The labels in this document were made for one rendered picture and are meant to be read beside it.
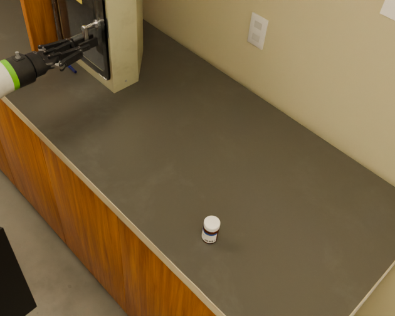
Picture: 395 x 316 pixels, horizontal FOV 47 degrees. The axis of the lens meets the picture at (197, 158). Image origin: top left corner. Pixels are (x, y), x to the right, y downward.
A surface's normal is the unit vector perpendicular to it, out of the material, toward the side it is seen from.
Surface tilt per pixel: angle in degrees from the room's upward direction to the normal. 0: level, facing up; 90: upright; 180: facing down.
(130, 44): 90
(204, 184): 0
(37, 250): 0
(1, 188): 0
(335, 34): 90
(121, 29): 90
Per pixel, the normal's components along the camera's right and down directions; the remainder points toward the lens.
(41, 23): 0.69, 0.57
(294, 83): -0.71, 0.48
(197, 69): 0.07, -0.67
